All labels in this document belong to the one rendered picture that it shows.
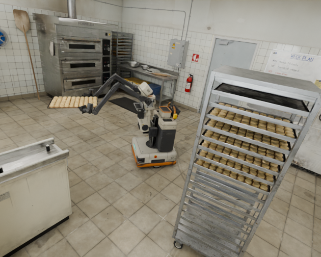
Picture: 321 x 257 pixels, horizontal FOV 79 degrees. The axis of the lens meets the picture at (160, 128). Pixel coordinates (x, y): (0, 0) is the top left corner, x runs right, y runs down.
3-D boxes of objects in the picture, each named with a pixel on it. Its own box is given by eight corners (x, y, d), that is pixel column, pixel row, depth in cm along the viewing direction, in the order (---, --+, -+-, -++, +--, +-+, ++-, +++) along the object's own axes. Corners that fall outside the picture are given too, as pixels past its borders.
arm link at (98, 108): (117, 89, 244) (115, 87, 254) (113, 86, 241) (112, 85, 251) (96, 116, 245) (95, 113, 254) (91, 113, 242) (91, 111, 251)
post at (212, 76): (171, 237, 203) (211, 70, 128) (172, 235, 206) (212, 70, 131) (174, 238, 202) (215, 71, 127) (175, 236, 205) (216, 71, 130)
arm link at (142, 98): (116, 80, 241) (115, 79, 249) (111, 90, 242) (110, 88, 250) (146, 97, 263) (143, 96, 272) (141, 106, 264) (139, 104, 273)
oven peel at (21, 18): (32, 100, 503) (12, 8, 426) (32, 100, 505) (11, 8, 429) (45, 98, 525) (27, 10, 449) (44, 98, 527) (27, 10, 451)
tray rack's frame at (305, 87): (169, 243, 206) (210, 71, 127) (186, 210, 248) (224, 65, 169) (231, 278, 183) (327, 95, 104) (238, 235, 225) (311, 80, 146)
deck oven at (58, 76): (67, 108, 484) (58, 16, 395) (44, 95, 546) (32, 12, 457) (116, 98, 599) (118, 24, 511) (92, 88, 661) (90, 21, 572)
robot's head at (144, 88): (150, 87, 296) (144, 80, 288) (154, 92, 279) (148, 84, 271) (142, 94, 298) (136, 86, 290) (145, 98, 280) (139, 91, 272)
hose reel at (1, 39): (14, 77, 479) (4, 27, 430) (17, 78, 470) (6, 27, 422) (-7, 78, 448) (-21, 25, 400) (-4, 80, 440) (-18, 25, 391)
